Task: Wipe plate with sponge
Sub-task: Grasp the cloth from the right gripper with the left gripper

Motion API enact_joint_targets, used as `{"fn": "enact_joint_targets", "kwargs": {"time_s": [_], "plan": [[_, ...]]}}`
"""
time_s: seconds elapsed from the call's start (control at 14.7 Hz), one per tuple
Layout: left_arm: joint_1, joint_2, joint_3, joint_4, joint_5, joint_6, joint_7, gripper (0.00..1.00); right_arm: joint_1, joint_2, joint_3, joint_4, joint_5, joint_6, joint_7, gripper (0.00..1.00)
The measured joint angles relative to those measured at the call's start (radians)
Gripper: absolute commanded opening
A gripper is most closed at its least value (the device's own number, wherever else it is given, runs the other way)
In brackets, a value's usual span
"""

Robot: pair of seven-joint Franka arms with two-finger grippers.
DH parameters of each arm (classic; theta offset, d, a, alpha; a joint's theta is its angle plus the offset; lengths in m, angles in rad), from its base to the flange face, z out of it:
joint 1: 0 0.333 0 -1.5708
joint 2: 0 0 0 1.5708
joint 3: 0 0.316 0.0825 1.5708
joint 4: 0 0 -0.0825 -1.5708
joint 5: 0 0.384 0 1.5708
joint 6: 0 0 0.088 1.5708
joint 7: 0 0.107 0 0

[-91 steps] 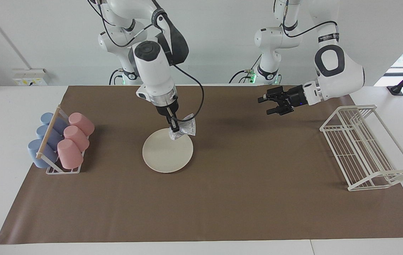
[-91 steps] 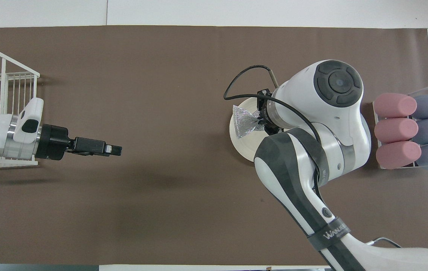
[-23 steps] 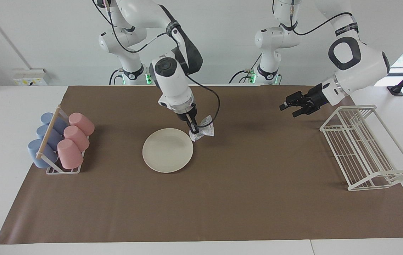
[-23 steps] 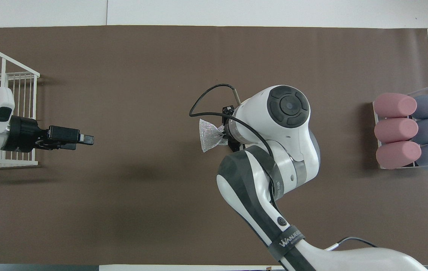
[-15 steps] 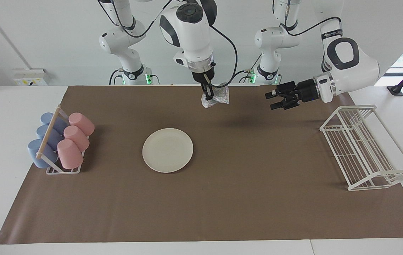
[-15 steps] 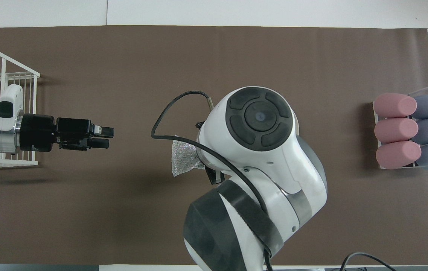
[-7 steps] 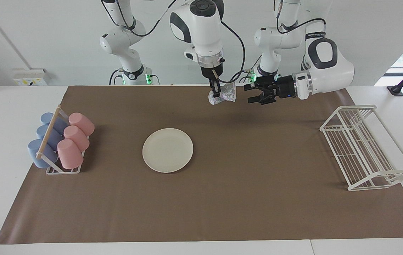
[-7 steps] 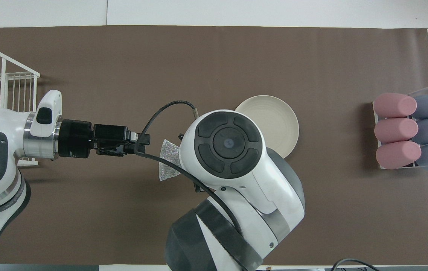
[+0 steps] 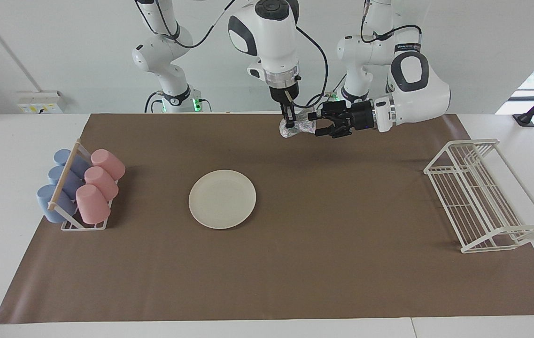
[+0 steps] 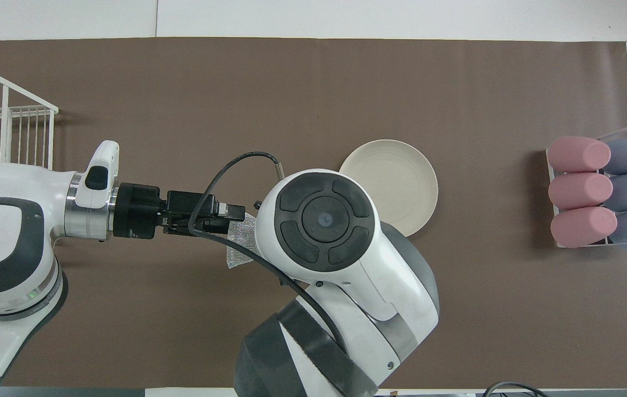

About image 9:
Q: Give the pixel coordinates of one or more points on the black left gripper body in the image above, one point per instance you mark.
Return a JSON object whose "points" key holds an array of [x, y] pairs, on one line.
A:
{"points": [[351, 117]]}

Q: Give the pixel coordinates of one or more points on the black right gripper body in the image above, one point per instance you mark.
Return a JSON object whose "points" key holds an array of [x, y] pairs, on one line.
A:
{"points": [[285, 98]]}

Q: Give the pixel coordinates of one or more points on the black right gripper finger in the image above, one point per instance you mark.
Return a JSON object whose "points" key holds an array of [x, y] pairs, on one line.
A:
{"points": [[287, 121], [293, 119], [316, 115]]}

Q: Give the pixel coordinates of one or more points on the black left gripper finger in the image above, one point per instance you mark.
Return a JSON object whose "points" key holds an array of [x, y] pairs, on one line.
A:
{"points": [[327, 133]]}

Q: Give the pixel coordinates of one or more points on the clear plastic wrapper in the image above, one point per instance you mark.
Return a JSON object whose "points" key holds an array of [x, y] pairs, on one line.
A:
{"points": [[303, 126]]}

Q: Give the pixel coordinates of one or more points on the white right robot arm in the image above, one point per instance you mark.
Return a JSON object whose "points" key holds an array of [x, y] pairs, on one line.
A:
{"points": [[271, 42]]}

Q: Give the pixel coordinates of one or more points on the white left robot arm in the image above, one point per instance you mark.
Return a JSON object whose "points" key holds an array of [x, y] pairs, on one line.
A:
{"points": [[417, 98]]}

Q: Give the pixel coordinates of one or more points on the cream round plate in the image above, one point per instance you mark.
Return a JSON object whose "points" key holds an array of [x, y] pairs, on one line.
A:
{"points": [[222, 199]]}

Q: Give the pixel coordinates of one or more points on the brown table mat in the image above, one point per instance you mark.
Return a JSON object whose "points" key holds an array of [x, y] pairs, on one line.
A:
{"points": [[318, 263]]}

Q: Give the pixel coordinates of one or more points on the pink plastic cup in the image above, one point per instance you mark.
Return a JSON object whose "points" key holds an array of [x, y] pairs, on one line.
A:
{"points": [[102, 180], [109, 162], [92, 204]]}

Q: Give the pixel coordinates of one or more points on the blue plastic cup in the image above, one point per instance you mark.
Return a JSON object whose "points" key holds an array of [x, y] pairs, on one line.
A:
{"points": [[61, 156], [73, 184], [46, 199]]}

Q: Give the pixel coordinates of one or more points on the cup holder rack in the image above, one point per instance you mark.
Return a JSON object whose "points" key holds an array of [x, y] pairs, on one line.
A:
{"points": [[64, 176]]}

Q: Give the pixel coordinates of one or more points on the white wall power outlet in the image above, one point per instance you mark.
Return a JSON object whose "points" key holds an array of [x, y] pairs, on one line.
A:
{"points": [[39, 102]]}

